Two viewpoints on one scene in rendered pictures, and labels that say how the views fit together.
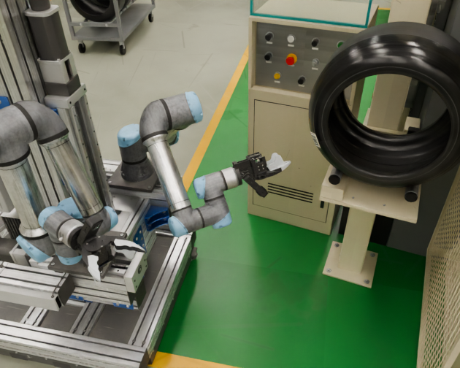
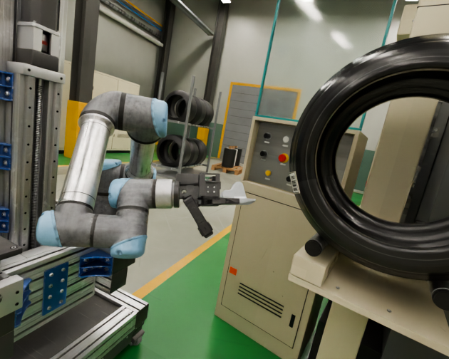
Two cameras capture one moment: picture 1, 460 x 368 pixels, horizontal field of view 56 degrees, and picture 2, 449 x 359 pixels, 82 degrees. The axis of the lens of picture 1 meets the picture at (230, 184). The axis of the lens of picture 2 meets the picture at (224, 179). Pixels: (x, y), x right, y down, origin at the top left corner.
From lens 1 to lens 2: 1.00 m
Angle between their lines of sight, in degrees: 29
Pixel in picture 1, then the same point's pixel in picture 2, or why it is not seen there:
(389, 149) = (390, 238)
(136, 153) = (103, 183)
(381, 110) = (378, 196)
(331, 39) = not seen: hidden behind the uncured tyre
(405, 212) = (429, 332)
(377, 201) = (377, 303)
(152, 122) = (98, 101)
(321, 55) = not seen: hidden behind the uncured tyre
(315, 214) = (281, 333)
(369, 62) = (385, 55)
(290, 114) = (274, 209)
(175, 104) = (136, 97)
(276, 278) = not seen: outside the picture
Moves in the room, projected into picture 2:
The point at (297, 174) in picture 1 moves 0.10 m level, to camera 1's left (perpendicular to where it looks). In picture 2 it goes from (270, 279) to (252, 274)
